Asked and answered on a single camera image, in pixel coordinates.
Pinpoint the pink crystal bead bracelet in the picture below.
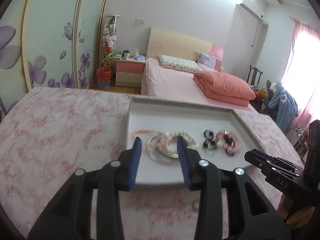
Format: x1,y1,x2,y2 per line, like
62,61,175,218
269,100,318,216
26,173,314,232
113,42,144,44
215,128,244,156

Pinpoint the dark red bead bracelet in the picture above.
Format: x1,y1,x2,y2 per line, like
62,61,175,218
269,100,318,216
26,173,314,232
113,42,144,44
222,134,237,145

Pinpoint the white pearl bracelet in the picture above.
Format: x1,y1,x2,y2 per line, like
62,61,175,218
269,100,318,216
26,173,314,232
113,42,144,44
159,129,200,158

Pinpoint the pink pearl bracelet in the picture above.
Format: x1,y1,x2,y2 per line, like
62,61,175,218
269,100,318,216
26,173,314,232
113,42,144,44
131,128,173,147

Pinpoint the thin silver bangle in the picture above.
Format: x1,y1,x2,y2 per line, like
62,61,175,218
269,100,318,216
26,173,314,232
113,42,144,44
145,134,178,164

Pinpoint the right hand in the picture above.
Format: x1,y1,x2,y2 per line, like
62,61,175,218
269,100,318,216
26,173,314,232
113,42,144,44
277,194,293,220

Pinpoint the blue plush robe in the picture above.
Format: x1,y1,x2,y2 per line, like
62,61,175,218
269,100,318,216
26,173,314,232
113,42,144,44
268,82,298,134

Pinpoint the pink curtain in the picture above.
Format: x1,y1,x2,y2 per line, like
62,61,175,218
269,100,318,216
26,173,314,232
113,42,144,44
291,19,319,130

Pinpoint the pink floral tablecloth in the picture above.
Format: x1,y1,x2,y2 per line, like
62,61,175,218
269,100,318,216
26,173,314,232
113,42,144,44
0,87,304,240

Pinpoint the dark wooden chair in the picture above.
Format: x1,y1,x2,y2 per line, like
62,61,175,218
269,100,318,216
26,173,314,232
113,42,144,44
247,65,263,86

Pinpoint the folded coral duvet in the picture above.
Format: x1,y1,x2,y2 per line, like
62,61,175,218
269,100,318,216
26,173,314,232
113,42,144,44
193,71,256,107

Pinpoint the pink bed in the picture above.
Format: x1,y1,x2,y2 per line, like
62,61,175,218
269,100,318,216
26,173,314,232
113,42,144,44
141,58,256,113

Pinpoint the grey white cardboard tray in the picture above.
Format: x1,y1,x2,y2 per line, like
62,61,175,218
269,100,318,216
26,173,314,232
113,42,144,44
126,98,263,186

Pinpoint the purple patterned pillow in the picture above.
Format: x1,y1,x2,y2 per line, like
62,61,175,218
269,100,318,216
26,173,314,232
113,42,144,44
197,51,218,70

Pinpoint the floral white pillow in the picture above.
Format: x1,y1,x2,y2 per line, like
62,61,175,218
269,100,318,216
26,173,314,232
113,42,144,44
159,55,202,73

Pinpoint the wastebasket with red bag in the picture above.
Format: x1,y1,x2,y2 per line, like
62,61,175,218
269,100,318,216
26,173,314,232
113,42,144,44
95,67,112,88

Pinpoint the white air conditioner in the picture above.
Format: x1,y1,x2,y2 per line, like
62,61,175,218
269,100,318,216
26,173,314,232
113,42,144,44
239,3,264,22

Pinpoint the pink beige nightstand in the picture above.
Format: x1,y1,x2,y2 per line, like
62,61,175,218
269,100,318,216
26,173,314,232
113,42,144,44
115,59,145,88

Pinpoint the beige pink headboard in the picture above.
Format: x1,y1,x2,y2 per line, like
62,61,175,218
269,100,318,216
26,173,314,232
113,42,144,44
146,28,223,69

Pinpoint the white mug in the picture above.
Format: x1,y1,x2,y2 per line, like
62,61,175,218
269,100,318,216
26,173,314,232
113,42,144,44
124,51,131,60

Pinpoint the sliding door wardrobe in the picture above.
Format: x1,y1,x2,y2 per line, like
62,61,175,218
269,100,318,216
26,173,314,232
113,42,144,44
1,0,106,116

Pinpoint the plush toy tube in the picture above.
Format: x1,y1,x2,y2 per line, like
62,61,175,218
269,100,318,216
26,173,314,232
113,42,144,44
101,15,120,67

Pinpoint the wall light switch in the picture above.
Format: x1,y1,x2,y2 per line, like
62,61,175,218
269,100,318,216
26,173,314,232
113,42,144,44
135,19,146,25

